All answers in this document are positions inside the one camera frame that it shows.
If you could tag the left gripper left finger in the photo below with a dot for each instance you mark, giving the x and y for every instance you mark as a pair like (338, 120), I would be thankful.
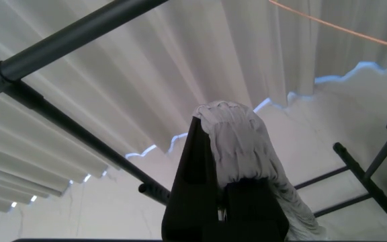
(190, 201)

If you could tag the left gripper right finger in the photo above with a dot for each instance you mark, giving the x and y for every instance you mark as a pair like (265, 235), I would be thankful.
(250, 215)

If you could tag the pale grey shorts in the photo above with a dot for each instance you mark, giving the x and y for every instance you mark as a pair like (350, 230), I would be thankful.
(237, 141)

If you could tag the pink clothes hanger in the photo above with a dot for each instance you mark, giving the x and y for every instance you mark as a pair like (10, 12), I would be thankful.
(348, 30)

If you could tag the black clothes rack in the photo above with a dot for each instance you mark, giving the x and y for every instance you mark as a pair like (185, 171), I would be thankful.
(79, 37)

